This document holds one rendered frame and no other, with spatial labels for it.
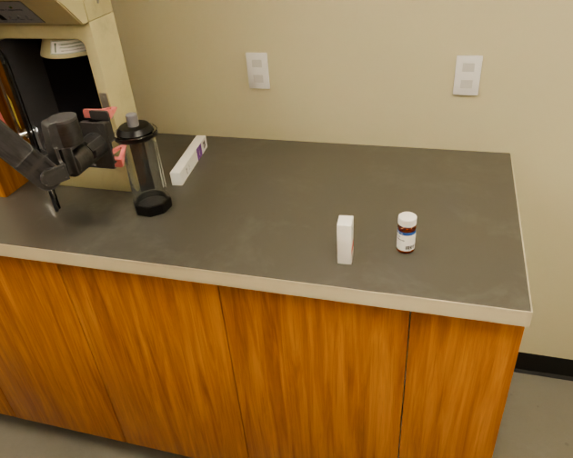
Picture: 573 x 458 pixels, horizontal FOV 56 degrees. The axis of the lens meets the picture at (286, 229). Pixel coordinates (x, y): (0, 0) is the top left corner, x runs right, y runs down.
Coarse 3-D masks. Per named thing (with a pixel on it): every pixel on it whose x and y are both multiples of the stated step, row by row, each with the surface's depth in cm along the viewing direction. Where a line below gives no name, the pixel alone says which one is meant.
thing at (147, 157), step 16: (128, 144) 131; (144, 144) 132; (128, 160) 134; (144, 160) 134; (160, 160) 139; (128, 176) 138; (144, 176) 136; (160, 176) 139; (144, 192) 138; (160, 192) 141
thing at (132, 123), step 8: (128, 120) 131; (136, 120) 132; (144, 120) 135; (120, 128) 132; (128, 128) 132; (136, 128) 131; (144, 128) 131; (152, 128) 133; (120, 136) 131; (128, 136) 130; (136, 136) 130
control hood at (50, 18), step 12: (0, 0) 120; (12, 0) 120; (24, 0) 119; (36, 0) 118; (48, 0) 117; (60, 0) 118; (72, 0) 122; (36, 12) 123; (48, 12) 123; (60, 12) 122; (72, 12) 122; (84, 12) 126; (0, 24) 132; (12, 24) 131; (24, 24) 130; (36, 24) 129; (48, 24) 128; (60, 24) 127; (72, 24) 127
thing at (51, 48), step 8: (48, 40) 138; (56, 40) 137; (64, 40) 137; (72, 40) 137; (48, 48) 138; (56, 48) 137; (64, 48) 137; (72, 48) 137; (80, 48) 138; (48, 56) 138; (56, 56) 138; (64, 56) 137; (72, 56) 138
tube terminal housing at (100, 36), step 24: (96, 0) 130; (96, 24) 131; (96, 48) 132; (120, 48) 141; (96, 72) 135; (120, 72) 142; (120, 96) 143; (120, 120) 145; (96, 168) 153; (120, 168) 151
